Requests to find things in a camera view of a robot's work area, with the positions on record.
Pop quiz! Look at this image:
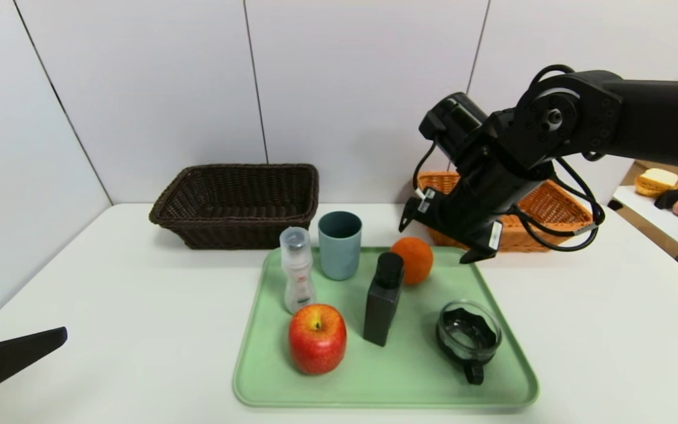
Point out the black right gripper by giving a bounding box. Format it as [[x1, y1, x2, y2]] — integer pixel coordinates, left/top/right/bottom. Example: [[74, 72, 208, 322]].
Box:
[[398, 163, 529, 264]]

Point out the orange fruit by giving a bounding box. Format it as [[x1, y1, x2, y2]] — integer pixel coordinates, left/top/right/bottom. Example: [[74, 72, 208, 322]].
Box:
[[390, 237, 434, 286]]

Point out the black rectangular bottle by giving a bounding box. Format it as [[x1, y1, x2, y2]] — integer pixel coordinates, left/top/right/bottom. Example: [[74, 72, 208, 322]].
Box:
[[363, 251, 405, 347]]

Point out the red apple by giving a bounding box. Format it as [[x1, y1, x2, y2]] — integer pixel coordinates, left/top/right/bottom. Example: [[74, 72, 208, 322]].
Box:
[[288, 303, 347, 375]]

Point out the orange wicker basket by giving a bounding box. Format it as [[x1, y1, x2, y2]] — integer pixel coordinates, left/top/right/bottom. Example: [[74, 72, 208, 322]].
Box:
[[417, 171, 594, 253]]

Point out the dark brown wicker basket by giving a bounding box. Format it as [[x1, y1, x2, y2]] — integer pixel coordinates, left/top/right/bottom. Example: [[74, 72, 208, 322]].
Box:
[[149, 164, 320, 250]]

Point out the blue-grey plastic cup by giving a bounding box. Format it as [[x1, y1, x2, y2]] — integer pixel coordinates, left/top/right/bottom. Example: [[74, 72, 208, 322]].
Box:
[[317, 211, 363, 281]]

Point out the light green plastic tray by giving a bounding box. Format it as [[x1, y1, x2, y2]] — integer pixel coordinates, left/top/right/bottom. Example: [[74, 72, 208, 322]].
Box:
[[232, 246, 539, 408]]

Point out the clear white spray bottle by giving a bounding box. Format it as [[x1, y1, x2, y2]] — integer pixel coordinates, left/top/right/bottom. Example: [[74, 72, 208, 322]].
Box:
[[280, 227, 317, 314]]

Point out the bread slice on side table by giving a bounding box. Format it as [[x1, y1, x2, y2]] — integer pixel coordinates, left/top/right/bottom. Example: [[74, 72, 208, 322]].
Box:
[[634, 169, 678, 198]]

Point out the black wedge-shaped object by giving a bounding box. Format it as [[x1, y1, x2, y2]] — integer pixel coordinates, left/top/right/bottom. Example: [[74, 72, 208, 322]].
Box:
[[653, 187, 678, 211]]

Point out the glass jar with black handle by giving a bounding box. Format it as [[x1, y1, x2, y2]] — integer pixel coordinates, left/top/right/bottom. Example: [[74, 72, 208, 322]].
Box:
[[436, 300, 503, 385]]

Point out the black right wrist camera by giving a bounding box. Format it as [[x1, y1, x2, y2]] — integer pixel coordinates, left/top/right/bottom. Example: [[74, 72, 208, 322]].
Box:
[[420, 91, 488, 163]]

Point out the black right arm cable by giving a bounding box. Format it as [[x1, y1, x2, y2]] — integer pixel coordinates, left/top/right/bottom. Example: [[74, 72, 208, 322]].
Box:
[[413, 64, 606, 253]]

